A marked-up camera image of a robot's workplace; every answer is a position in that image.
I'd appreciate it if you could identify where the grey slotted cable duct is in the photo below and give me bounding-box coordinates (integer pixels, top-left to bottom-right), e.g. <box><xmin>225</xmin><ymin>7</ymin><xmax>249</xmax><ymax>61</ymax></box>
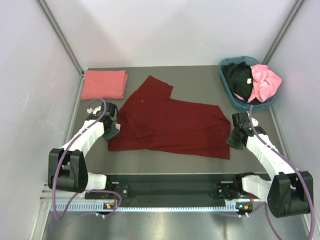
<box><xmin>49</xmin><ymin>201</ymin><xmax>253</xmax><ymax>213</ymax></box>

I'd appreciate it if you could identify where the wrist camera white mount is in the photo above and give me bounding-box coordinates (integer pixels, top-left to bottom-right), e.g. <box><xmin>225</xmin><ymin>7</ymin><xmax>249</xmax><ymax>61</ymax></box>
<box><xmin>86</xmin><ymin>106</ymin><xmax>102</xmax><ymax>115</ymax></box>
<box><xmin>251</xmin><ymin>118</ymin><xmax>259</xmax><ymax>127</ymax></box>

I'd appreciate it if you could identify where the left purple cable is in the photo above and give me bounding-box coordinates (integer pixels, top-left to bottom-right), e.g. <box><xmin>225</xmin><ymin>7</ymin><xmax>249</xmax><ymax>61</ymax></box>
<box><xmin>49</xmin><ymin>97</ymin><xmax>123</xmax><ymax>221</ymax></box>

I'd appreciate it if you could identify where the black t-shirt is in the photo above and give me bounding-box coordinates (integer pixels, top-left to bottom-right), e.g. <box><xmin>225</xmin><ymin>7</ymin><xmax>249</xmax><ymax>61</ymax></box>
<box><xmin>221</xmin><ymin>61</ymin><xmax>262</xmax><ymax>105</ymax></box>

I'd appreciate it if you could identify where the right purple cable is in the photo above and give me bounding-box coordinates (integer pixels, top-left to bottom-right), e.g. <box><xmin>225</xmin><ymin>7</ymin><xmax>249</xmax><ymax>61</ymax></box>
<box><xmin>248</xmin><ymin>105</ymin><xmax>315</xmax><ymax>240</ymax></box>

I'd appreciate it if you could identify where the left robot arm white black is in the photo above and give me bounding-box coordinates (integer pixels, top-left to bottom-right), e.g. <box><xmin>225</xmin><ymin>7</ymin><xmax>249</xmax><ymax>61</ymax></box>
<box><xmin>48</xmin><ymin>102</ymin><xmax>121</xmax><ymax>199</ymax></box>

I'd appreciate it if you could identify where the teal plastic basket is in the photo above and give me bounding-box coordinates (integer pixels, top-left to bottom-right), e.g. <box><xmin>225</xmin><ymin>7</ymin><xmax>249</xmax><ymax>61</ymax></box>
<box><xmin>218</xmin><ymin>56</ymin><xmax>278</xmax><ymax>112</ymax></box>

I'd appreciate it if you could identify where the pink t-shirt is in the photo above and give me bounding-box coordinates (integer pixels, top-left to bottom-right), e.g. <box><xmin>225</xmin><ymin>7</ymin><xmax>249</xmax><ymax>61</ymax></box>
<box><xmin>248</xmin><ymin>64</ymin><xmax>282</xmax><ymax>103</ymax></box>

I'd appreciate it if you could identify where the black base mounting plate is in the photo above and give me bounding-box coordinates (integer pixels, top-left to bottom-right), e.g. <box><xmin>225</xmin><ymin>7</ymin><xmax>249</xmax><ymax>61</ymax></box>
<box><xmin>84</xmin><ymin>173</ymin><xmax>263</xmax><ymax>208</ymax></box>

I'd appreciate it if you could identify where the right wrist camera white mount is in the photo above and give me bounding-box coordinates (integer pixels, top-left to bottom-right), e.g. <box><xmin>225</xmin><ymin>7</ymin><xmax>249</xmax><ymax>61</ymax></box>
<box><xmin>251</xmin><ymin>118</ymin><xmax>259</xmax><ymax>127</ymax></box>

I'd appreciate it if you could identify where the dark red t-shirt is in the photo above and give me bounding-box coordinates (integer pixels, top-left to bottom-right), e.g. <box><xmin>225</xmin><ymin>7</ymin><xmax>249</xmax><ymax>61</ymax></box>
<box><xmin>108</xmin><ymin>75</ymin><xmax>231</xmax><ymax>160</ymax></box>

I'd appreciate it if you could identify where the purple cable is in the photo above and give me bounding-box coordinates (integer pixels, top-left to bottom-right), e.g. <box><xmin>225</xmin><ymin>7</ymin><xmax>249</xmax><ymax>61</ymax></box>
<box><xmin>49</xmin><ymin>97</ymin><xmax>123</xmax><ymax>221</ymax></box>
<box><xmin>248</xmin><ymin>105</ymin><xmax>315</xmax><ymax>240</ymax></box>

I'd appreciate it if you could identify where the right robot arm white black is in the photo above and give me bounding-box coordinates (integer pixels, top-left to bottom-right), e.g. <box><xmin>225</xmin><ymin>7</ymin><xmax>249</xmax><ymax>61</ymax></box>
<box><xmin>216</xmin><ymin>112</ymin><xmax>313</xmax><ymax>218</ymax></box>

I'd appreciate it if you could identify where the folded coral red t-shirt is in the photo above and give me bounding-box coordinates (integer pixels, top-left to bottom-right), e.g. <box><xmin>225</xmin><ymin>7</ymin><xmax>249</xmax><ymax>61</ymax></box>
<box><xmin>81</xmin><ymin>70</ymin><xmax>128</xmax><ymax>100</ymax></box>

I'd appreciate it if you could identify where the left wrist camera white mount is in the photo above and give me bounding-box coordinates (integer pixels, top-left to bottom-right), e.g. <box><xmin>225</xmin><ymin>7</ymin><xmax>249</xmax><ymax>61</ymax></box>
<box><xmin>86</xmin><ymin>106</ymin><xmax>102</xmax><ymax>115</ymax></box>

